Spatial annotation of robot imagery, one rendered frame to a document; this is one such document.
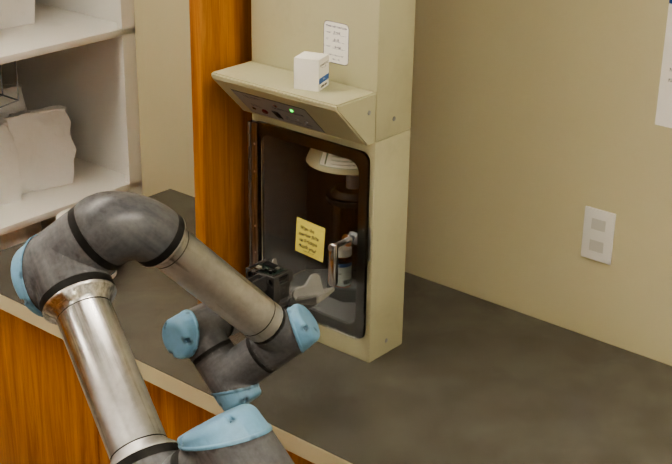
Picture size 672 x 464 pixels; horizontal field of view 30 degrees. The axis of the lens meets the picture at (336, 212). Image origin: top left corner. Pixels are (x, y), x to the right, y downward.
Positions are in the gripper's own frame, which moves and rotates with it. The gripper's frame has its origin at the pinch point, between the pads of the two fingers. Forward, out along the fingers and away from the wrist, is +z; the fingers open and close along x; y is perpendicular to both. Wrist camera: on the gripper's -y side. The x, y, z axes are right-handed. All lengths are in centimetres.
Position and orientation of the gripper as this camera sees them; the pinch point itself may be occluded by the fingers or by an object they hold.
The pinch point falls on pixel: (309, 284)
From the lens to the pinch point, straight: 240.3
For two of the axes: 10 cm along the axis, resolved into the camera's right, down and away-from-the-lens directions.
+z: 6.4, -2.8, 7.1
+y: 0.1, -9.3, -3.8
